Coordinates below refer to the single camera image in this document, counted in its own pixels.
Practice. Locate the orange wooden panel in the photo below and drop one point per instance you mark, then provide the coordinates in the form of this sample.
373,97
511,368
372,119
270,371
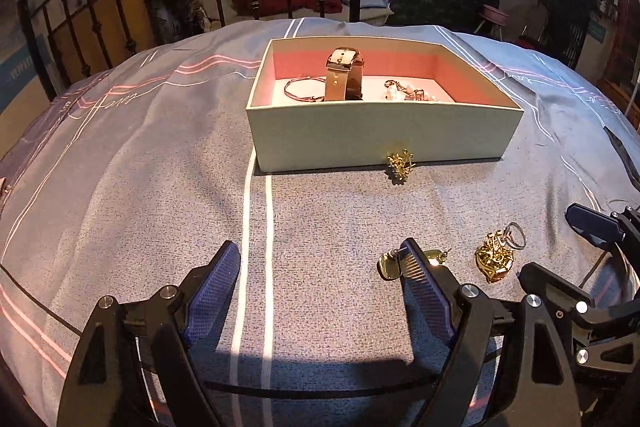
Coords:
120,17

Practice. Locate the gold openwork pendant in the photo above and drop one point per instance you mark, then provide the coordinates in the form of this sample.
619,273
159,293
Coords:
492,259

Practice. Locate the pink stool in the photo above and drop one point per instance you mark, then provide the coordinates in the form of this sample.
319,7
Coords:
494,13

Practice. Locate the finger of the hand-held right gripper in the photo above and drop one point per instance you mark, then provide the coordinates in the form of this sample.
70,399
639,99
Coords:
595,225
556,285

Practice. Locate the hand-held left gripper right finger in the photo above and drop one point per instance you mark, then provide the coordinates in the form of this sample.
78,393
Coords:
424,289

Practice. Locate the gold oval disc earring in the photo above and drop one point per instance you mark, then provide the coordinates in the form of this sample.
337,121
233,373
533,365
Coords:
434,256
389,268

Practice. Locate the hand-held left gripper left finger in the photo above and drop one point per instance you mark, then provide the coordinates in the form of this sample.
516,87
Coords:
216,292

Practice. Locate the grey striped blanket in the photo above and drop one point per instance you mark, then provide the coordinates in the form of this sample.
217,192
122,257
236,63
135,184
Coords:
150,182

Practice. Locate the white box with pink lining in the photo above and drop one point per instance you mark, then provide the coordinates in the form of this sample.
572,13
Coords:
380,132

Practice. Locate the gold branch brooch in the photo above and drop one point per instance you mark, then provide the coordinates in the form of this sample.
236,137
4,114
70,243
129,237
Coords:
399,164

